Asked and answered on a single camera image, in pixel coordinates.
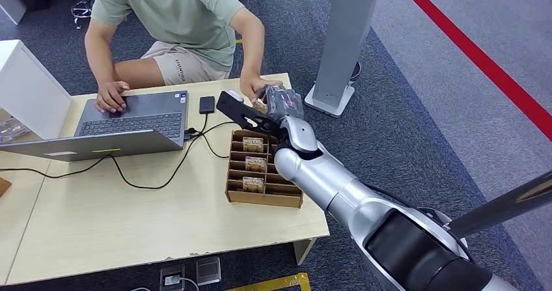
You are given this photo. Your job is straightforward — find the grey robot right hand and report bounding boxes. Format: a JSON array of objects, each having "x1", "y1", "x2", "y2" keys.
[{"x1": 258, "y1": 85, "x2": 305, "y2": 120}]

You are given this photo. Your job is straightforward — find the person's left hand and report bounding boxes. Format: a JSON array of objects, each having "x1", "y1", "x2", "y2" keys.
[{"x1": 240, "y1": 75, "x2": 283, "y2": 104}]

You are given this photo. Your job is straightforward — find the person's right hand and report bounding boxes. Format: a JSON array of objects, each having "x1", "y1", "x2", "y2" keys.
[{"x1": 94, "y1": 80, "x2": 131, "y2": 114}]

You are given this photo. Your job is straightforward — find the cardboard card holder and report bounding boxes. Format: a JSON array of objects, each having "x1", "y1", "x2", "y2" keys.
[{"x1": 225, "y1": 129, "x2": 304, "y2": 209}]

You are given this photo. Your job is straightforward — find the person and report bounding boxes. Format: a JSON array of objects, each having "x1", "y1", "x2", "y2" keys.
[{"x1": 84, "y1": 0, "x2": 283, "y2": 114}]

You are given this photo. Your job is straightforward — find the grey laptop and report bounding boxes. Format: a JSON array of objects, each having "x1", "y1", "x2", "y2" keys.
[{"x1": 0, "y1": 90, "x2": 189, "y2": 163}]

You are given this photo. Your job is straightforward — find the black external drive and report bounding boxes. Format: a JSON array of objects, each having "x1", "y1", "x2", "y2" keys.
[{"x1": 199, "y1": 96, "x2": 216, "y2": 115}]

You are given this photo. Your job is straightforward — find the white box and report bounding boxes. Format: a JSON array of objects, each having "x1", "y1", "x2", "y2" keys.
[{"x1": 0, "y1": 39, "x2": 74, "y2": 140}]

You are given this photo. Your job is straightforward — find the grey standing pillar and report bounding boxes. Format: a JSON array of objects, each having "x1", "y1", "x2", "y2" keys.
[{"x1": 304, "y1": 0, "x2": 383, "y2": 118}]

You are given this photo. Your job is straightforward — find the chair base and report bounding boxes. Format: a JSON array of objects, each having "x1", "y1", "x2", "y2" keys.
[{"x1": 68, "y1": 0, "x2": 100, "y2": 30}]

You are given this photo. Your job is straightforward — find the clear plastic packet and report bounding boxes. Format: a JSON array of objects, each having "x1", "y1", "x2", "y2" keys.
[{"x1": 0, "y1": 116, "x2": 31, "y2": 145}]

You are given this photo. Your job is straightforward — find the white cabinet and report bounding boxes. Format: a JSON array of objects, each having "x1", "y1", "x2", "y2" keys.
[{"x1": 0, "y1": 0, "x2": 27, "y2": 25}]

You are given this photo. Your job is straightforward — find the yellow floor tape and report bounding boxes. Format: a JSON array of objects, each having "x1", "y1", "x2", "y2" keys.
[{"x1": 226, "y1": 272, "x2": 311, "y2": 291}]

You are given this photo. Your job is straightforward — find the grey floor socket plate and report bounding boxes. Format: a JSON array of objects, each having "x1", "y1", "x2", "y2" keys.
[{"x1": 196, "y1": 256, "x2": 222, "y2": 286}]

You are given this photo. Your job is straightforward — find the floor socket with plug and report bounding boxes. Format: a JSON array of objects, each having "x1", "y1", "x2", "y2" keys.
[{"x1": 159, "y1": 264, "x2": 200, "y2": 291}]

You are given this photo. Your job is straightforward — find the red floor tape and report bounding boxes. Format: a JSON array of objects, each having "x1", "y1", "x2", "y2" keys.
[{"x1": 393, "y1": 0, "x2": 552, "y2": 143}]

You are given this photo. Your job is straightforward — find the chrome stanchion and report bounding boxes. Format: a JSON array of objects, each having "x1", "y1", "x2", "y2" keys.
[{"x1": 444, "y1": 170, "x2": 552, "y2": 249}]

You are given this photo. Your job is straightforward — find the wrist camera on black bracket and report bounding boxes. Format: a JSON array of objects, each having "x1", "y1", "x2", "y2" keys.
[{"x1": 215, "y1": 89, "x2": 286, "y2": 143}]

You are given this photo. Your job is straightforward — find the short black cable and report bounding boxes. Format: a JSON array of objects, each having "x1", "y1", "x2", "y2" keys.
[{"x1": 185, "y1": 120, "x2": 237, "y2": 159}]

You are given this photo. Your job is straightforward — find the long black cable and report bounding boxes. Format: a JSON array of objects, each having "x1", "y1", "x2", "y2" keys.
[{"x1": 0, "y1": 113, "x2": 210, "y2": 191}]

